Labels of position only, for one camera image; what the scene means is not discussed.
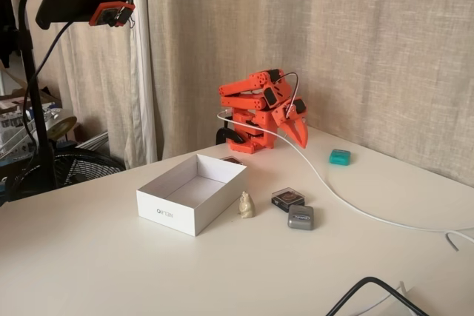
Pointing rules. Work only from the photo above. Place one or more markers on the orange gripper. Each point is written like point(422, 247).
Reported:
point(288, 116)

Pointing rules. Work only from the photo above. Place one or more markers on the teal green cube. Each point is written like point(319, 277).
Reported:
point(338, 157)

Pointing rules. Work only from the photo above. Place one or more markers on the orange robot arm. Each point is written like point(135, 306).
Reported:
point(244, 99)

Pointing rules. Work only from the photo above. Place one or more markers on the white cardboard box bin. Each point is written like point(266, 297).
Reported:
point(166, 206)

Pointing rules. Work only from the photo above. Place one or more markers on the small black box brown lid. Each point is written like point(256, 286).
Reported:
point(233, 161)
point(288, 199)

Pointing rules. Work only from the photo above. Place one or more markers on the black table clamp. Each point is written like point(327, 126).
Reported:
point(226, 134)

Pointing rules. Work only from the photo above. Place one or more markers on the grey metal tin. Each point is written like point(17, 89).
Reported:
point(300, 218)

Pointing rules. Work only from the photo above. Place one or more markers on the cream animal figurine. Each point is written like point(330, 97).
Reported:
point(246, 205)

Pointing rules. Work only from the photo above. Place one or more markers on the beige linen curtain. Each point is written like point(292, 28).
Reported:
point(333, 35)

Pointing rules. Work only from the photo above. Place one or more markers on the black floor fan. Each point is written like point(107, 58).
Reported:
point(89, 164)

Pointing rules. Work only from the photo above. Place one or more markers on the beige metal lamp shade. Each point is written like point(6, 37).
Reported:
point(63, 123)

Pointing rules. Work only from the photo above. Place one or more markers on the black gooseneck stand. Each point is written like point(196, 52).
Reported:
point(40, 138)

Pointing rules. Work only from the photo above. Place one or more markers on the cardboard box with clutter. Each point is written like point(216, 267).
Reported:
point(11, 109)

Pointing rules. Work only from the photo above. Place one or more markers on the camera on black stand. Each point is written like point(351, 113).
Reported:
point(103, 83)

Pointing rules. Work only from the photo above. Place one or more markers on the orange camera mount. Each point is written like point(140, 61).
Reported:
point(111, 14)

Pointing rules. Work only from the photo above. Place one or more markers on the black camera holder bar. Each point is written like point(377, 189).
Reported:
point(74, 3)

